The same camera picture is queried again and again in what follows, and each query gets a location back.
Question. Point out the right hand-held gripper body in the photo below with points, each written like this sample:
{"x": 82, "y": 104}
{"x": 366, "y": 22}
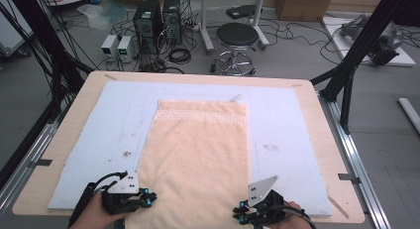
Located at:
{"x": 265, "y": 206}

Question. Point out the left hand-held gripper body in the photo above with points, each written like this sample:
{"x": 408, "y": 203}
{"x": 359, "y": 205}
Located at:
{"x": 119, "y": 201}

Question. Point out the peach terry towel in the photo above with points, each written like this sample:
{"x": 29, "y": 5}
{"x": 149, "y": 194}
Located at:
{"x": 194, "y": 163}

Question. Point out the person's left hand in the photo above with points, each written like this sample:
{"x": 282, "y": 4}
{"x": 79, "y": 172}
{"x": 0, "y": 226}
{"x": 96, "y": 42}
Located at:
{"x": 95, "y": 212}

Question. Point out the person's right hand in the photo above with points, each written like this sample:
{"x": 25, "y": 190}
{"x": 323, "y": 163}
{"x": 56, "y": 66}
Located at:
{"x": 290, "y": 219}

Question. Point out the person's jeans legs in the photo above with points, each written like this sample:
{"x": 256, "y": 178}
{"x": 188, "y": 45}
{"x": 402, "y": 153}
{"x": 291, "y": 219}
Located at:
{"x": 119, "y": 224}

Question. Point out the white grid foam mat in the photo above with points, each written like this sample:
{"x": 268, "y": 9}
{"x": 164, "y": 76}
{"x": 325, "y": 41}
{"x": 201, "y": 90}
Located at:
{"x": 109, "y": 130}

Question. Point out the thin wooden stick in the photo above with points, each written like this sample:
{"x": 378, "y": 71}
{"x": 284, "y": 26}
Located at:
{"x": 337, "y": 206}

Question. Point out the white power supply box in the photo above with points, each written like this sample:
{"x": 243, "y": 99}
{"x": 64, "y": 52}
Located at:
{"x": 126, "y": 48}
{"x": 109, "y": 46}

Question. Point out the large black computer tower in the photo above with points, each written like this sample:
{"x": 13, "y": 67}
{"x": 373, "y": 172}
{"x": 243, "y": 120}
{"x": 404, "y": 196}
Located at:
{"x": 147, "y": 24}

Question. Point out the black round stool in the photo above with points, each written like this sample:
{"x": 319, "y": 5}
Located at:
{"x": 237, "y": 34}

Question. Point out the white tube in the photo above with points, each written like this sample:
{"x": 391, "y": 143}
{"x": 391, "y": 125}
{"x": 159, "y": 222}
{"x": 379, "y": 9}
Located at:
{"x": 410, "y": 112}

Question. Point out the slim black computer tower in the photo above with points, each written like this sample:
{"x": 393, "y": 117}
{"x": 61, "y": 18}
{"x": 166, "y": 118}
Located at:
{"x": 172, "y": 19}

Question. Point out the white desk leg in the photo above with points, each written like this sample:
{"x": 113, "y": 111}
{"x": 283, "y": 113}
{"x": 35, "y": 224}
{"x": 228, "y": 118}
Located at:
{"x": 259, "y": 21}
{"x": 205, "y": 24}

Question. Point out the white floor board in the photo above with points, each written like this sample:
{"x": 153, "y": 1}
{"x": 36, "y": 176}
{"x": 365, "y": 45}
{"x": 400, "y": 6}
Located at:
{"x": 340, "y": 40}

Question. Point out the clear plastic bag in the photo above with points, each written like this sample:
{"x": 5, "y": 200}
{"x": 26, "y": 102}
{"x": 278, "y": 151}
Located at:
{"x": 99, "y": 16}

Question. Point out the black flat device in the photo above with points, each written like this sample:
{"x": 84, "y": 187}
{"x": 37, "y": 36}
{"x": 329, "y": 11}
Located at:
{"x": 240, "y": 11}

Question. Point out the white panel board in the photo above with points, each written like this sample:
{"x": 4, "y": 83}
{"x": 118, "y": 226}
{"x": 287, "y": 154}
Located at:
{"x": 13, "y": 30}

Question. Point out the cardboard box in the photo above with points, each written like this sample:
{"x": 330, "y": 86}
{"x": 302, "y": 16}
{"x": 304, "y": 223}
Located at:
{"x": 303, "y": 6}

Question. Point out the grey machine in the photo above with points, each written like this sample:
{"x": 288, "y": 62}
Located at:
{"x": 393, "y": 35}

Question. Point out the grey metal bracket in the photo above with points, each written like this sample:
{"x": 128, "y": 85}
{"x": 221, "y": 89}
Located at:
{"x": 40, "y": 162}
{"x": 349, "y": 178}

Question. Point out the aluminium frame rail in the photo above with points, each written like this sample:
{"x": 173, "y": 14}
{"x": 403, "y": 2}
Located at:
{"x": 356, "y": 163}
{"x": 29, "y": 156}

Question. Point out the black metal frame stand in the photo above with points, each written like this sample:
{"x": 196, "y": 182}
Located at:
{"x": 360, "y": 47}
{"x": 43, "y": 40}

